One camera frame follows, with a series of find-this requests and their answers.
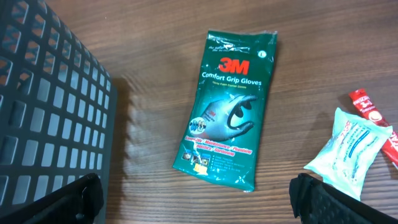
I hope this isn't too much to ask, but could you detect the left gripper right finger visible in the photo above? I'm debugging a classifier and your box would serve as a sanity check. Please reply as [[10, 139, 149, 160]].
[[289, 173, 397, 224]]

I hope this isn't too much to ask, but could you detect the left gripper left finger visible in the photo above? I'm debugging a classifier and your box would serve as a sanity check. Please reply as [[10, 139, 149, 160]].
[[1, 173, 104, 224]]

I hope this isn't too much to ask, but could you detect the mint green wipes packet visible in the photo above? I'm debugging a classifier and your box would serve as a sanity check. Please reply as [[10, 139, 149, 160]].
[[304, 108, 392, 200]]

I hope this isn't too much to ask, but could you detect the red sachet pack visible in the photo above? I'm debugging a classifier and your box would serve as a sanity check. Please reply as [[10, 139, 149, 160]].
[[349, 89, 397, 169]]

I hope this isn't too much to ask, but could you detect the green 3M gloves packet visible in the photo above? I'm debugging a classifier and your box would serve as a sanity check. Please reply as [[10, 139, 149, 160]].
[[172, 30, 278, 192]]

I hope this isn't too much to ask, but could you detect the grey plastic mesh basket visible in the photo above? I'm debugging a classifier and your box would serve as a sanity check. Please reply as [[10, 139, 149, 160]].
[[1, 0, 118, 217]]

